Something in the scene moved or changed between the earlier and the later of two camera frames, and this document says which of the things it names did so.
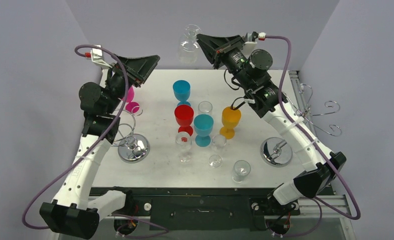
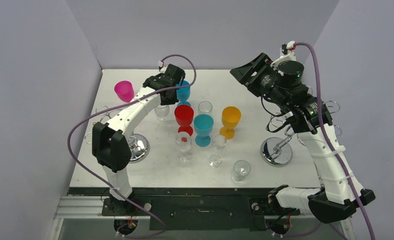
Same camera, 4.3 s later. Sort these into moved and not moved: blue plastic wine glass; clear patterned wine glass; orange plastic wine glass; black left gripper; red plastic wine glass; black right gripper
Moved: black right gripper; black left gripper
Not moved: red plastic wine glass; blue plastic wine glass; orange plastic wine glass; clear patterned wine glass
